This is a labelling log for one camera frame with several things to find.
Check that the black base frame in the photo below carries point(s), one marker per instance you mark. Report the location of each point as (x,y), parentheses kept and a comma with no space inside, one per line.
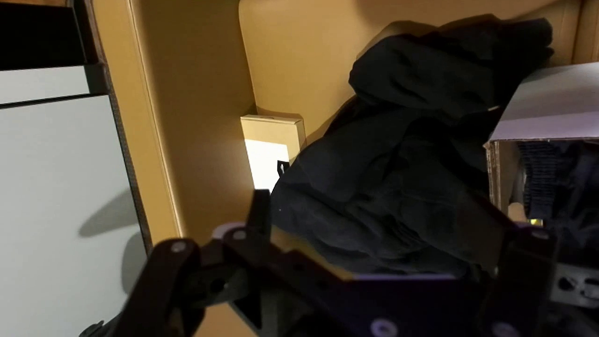
(44,34)

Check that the small wooden block box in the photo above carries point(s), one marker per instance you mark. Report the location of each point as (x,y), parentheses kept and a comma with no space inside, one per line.
(269,142)

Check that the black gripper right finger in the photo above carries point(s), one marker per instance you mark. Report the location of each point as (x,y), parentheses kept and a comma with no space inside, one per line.
(522,281)

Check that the black cloth with white stripes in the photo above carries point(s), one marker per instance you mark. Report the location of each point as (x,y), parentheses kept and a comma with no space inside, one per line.
(400,174)

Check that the open cardboard box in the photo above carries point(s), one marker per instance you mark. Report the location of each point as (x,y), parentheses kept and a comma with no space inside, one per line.
(550,105)

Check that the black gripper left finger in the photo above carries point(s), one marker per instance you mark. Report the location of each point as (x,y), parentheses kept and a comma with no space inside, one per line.
(175,281)

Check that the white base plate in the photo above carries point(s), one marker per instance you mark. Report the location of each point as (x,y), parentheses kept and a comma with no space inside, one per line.
(57,206)

